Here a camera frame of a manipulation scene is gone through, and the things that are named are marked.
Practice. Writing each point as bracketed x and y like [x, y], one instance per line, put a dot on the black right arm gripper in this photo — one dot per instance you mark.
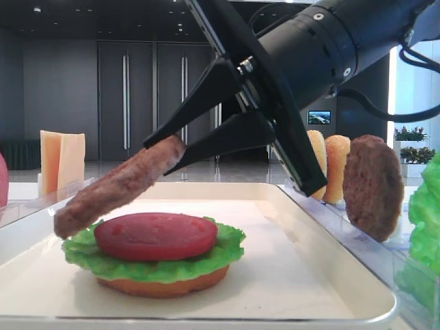
[275, 77]

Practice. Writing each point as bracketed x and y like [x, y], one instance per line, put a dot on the brown meat patty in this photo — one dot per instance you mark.
[118, 187]
[373, 187]

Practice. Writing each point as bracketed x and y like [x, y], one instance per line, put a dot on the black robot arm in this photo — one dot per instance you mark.
[352, 35]

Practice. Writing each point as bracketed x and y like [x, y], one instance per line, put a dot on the red tomato slice on tray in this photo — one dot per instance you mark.
[156, 236]

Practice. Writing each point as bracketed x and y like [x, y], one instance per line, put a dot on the brown meat patty in holder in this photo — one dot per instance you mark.
[373, 187]

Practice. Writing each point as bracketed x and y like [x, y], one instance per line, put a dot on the orange cheese slice inner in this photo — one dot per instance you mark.
[72, 159]

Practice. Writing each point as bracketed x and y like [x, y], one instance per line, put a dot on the orange cheese slice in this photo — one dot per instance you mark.
[72, 159]
[50, 157]

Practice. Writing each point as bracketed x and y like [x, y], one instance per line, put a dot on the orange cheese slice outer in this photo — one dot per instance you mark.
[50, 157]

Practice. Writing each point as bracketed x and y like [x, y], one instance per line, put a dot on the green lettuce on tray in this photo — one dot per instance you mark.
[82, 250]

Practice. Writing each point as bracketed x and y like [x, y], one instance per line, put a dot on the red tomato slice in holder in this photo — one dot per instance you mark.
[4, 182]

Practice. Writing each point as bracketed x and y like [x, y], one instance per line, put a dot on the green lettuce leaf in holder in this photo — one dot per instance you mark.
[424, 233]

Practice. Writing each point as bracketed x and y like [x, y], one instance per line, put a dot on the sesame bun front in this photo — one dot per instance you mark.
[318, 144]

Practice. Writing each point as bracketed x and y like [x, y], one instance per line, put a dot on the sesame bun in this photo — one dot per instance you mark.
[318, 144]
[337, 148]

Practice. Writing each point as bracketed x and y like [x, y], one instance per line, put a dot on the dark double door cabinet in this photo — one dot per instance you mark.
[140, 87]

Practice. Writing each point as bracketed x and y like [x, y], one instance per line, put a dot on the sesame bun rear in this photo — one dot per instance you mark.
[337, 148]

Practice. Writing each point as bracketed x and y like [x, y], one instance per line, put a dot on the white metal tray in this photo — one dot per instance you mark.
[294, 274]

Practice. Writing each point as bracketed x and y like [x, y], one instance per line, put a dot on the bottom bun on tray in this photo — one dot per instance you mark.
[155, 283]

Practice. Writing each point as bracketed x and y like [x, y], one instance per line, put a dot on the flower planter box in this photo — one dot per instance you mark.
[412, 147]

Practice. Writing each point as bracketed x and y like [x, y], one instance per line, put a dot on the clear left front divider strip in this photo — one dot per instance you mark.
[25, 199]

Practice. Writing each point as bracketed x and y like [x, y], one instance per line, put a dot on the clear divider strip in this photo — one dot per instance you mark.
[25, 199]
[385, 259]

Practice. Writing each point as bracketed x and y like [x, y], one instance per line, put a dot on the clear right front divider strip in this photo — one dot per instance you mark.
[385, 259]

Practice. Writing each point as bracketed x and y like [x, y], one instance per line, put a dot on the wall display screen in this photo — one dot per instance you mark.
[319, 117]

